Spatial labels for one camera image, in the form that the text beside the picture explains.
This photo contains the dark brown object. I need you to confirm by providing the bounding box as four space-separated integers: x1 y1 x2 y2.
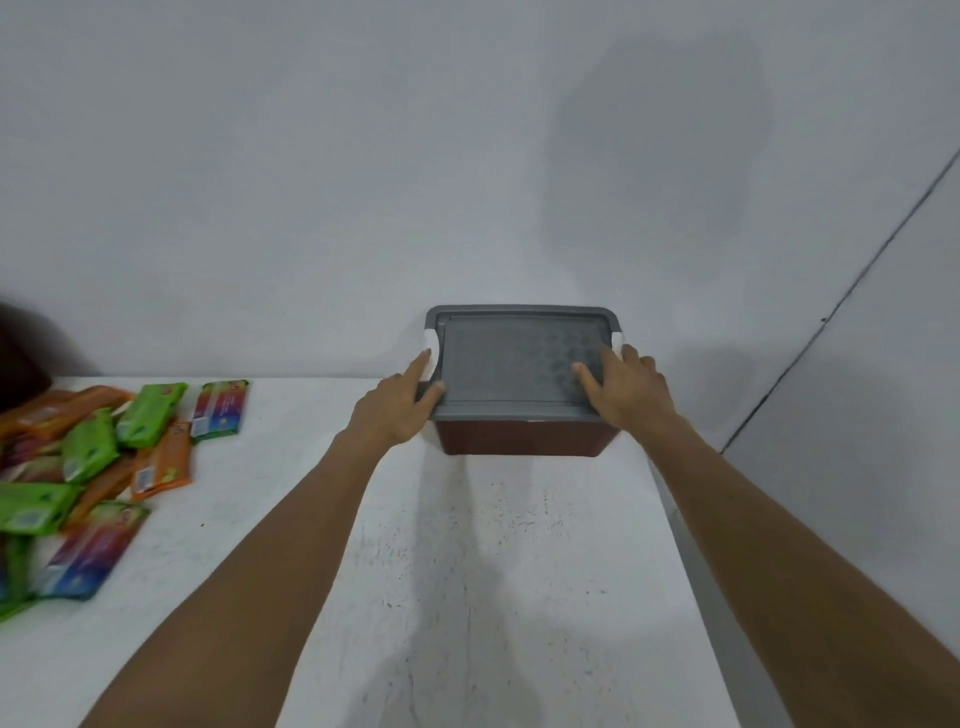
0 301 55 412

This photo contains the grey storage box lid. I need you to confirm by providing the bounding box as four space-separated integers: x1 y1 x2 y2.
423 304 623 426

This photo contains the brown plastic storage box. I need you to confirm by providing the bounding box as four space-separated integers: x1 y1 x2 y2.
430 417 621 459

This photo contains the person's left hand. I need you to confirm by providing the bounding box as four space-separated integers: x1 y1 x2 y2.
346 348 447 450

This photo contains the person's right forearm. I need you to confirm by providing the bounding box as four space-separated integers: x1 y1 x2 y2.
621 412 960 728

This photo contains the person's left forearm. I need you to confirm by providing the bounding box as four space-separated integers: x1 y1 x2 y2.
78 429 392 728

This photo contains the pile of colourful snack packets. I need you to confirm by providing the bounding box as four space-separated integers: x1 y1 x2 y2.
0 379 251 624

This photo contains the person's right hand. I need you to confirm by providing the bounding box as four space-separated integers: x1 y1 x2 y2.
573 344 681 433

